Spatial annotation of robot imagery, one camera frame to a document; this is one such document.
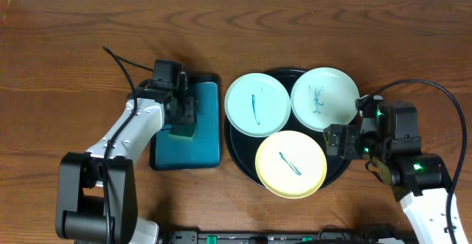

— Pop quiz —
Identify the light blue plate left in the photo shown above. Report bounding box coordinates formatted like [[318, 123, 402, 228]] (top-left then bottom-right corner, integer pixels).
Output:
[[224, 73, 291, 137]]

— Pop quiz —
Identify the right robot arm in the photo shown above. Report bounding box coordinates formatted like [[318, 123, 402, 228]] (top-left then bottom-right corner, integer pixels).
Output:
[[323, 123, 468, 243]]

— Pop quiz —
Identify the black cable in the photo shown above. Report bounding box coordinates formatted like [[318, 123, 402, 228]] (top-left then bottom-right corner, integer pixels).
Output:
[[370, 79, 468, 244], [101, 45, 155, 244]]

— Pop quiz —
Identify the left black cable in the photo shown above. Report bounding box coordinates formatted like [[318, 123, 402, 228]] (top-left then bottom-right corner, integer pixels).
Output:
[[101, 45, 155, 244]]

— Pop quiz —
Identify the right black cable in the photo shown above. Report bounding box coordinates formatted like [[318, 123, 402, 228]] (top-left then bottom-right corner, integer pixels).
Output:
[[370, 79, 468, 244]]

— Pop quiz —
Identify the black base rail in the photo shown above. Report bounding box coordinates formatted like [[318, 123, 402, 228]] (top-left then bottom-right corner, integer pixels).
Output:
[[157, 228, 418, 244]]

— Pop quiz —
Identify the yellow plate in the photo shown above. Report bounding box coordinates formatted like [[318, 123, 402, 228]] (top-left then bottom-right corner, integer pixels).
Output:
[[255, 130, 327, 199]]

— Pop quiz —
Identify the green yellow sponge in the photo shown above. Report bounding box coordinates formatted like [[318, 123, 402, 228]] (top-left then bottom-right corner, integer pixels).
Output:
[[168, 123, 196, 141]]

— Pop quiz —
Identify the round black tray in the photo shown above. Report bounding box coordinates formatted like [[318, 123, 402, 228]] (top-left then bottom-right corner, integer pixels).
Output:
[[224, 68, 351, 189]]

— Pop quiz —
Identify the black rectangular tray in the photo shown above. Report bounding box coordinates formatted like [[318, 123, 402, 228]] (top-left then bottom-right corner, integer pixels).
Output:
[[148, 73, 222, 172]]

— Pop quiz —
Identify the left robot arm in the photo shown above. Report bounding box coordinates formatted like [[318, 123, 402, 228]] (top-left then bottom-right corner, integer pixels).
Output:
[[55, 87, 196, 243]]

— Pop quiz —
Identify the light green plate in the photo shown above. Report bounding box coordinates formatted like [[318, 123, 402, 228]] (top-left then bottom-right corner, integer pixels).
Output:
[[291, 67, 360, 132]]

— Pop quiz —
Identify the teal tray liner mat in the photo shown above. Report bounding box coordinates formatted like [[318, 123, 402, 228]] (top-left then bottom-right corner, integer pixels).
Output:
[[154, 81, 219, 168]]

